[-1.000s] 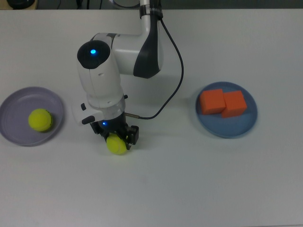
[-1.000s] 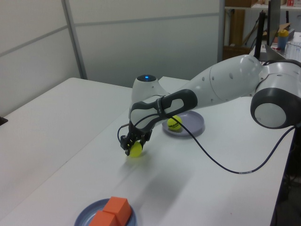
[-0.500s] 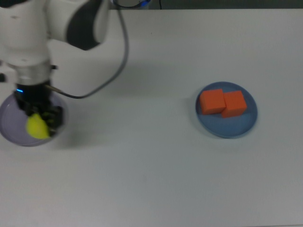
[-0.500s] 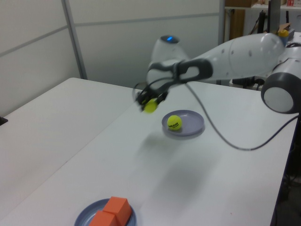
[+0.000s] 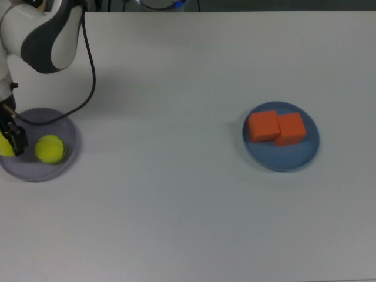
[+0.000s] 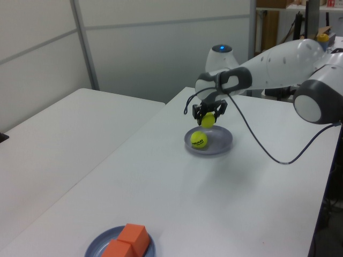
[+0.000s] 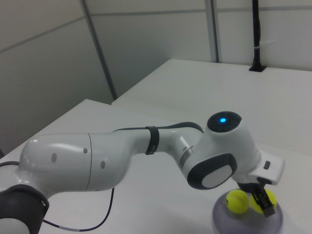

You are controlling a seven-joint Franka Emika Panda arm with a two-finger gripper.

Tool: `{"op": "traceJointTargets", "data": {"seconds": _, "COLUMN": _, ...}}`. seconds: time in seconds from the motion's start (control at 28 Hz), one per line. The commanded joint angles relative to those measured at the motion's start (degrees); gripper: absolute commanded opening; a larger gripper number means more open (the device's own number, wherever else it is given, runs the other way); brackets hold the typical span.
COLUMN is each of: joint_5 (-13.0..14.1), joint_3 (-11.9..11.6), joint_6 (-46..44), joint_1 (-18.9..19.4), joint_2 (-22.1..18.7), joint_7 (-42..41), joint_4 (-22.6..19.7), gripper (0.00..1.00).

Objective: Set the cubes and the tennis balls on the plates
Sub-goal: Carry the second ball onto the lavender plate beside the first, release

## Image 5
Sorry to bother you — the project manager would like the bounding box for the orange cube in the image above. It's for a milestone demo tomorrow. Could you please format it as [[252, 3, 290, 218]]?
[[274, 112, 307, 147], [247, 110, 281, 144]]

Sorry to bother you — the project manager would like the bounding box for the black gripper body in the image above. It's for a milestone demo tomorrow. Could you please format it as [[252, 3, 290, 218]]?
[[0, 93, 17, 126]]

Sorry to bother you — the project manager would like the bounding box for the yellow tennis ball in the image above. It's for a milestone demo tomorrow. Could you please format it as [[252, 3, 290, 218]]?
[[34, 134, 66, 163], [0, 132, 15, 157]]

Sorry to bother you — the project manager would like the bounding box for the purple plate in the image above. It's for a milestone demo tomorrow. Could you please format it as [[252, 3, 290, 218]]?
[[0, 107, 79, 183]]

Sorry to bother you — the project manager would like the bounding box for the blue plate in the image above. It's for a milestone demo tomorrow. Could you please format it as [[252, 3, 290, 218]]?
[[242, 101, 320, 173]]

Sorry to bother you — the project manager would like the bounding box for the white round base blue light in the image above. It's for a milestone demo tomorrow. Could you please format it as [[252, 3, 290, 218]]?
[[139, 0, 189, 11]]

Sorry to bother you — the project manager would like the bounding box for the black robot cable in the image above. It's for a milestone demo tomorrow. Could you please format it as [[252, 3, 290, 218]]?
[[11, 8, 97, 126]]

